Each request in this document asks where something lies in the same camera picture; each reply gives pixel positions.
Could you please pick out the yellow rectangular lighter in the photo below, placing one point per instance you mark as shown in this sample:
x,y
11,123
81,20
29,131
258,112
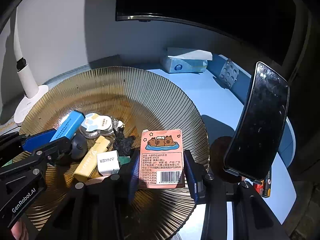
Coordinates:
x,y
89,163

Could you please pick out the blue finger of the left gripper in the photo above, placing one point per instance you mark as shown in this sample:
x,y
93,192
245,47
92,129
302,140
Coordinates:
x,y
134,175

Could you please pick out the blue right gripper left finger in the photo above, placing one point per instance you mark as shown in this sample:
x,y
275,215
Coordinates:
x,y
35,141

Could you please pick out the black phone on mount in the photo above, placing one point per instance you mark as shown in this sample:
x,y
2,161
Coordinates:
x,y
261,126

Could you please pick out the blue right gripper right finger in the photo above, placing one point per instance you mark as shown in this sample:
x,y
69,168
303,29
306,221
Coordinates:
x,y
53,151

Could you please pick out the white charger cube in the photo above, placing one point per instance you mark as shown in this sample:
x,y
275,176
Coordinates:
x,y
107,163

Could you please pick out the pink tape measure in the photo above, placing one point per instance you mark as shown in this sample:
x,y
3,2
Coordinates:
x,y
95,180

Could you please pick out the teal gummy toy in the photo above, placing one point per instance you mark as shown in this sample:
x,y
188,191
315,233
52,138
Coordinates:
x,y
123,160

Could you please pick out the black-haired small figure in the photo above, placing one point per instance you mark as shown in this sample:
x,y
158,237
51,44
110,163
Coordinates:
x,y
121,143

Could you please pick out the tissue pack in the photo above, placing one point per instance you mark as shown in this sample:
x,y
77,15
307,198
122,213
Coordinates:
x,y
184,60

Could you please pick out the pill blister pack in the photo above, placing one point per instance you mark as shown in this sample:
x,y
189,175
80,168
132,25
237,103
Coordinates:
x,y
229,73

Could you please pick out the black monitor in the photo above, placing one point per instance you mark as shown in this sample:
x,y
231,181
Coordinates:
x,y
271,27

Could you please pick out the blue utility knife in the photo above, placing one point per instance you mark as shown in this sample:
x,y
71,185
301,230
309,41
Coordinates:
x,y
69,127

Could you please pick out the white desk lamp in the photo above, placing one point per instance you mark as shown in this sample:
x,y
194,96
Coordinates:
x,y
32,91

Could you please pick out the red orange small object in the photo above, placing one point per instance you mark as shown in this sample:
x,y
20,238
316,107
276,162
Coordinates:
x,y
264,186

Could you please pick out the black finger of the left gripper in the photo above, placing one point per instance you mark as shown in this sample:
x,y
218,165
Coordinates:
x,y
195,173

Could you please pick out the round correction tape dispenser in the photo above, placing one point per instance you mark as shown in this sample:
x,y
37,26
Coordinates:
x,y
95,125

